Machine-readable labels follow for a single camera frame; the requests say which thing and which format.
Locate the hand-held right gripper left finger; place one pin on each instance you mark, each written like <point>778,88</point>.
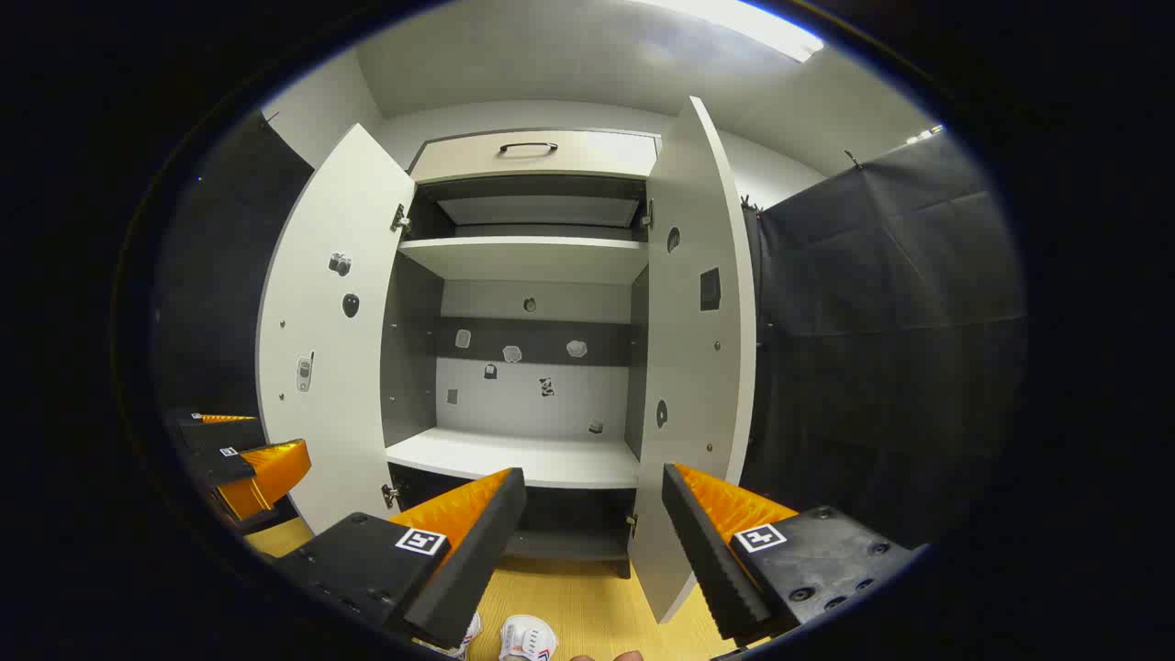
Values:
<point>477,560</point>

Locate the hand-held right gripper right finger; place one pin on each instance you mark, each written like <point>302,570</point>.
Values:
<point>707,560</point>

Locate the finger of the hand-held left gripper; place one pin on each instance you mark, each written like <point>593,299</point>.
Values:
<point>225,466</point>
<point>220,433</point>

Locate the white shoe cabinet door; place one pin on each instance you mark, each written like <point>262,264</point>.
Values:
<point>367,367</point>
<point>688,367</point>

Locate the white shoe cabinet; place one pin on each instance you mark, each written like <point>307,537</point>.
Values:
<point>532,408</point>

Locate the black backdrop cloth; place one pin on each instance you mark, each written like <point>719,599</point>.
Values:
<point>872,367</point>
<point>229,275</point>

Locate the ceiling light panel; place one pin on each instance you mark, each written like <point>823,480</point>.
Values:
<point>925,135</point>

